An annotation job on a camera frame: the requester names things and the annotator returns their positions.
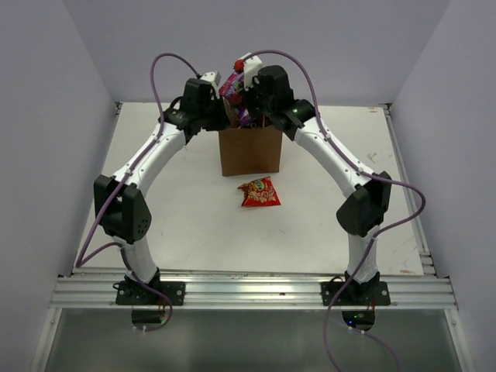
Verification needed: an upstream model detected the purple Fox's candy bag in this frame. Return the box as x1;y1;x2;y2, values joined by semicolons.
219;72;252;127

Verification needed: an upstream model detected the brown paper bag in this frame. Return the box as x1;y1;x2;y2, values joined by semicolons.
219;98;282;177

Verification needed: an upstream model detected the small red popcorn snack bag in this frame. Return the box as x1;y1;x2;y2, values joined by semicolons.
238;177;281;208

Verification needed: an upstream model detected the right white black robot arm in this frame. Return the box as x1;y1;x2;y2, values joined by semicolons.
239;62;391;305

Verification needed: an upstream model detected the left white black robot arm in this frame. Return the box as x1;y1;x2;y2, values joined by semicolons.
94;71;229;305

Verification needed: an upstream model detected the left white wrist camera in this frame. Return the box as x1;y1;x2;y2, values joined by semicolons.
200;71;222;88

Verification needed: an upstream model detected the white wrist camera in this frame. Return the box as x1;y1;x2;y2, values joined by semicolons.
200;71;222;88
233;53;263;90

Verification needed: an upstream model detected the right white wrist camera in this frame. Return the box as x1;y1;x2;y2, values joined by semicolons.
233;53;263;90

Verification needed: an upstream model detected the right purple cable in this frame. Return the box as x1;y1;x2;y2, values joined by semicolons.
247;49;427;372

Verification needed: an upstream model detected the purple cable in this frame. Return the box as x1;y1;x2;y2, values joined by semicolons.
74;52;202;332
247;49;427;372

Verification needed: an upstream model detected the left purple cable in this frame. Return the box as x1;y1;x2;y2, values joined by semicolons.
74;52;202;332

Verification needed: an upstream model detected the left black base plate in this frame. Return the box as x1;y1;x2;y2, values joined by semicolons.
112;277;186;306

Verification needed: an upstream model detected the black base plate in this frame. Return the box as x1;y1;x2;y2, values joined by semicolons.
112;277;186;306
319;274;391;306

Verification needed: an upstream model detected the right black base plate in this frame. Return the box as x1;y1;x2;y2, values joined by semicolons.
319;274;391;306

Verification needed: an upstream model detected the aluminium rail frame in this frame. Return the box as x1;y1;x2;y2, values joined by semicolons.
29;101;476;372

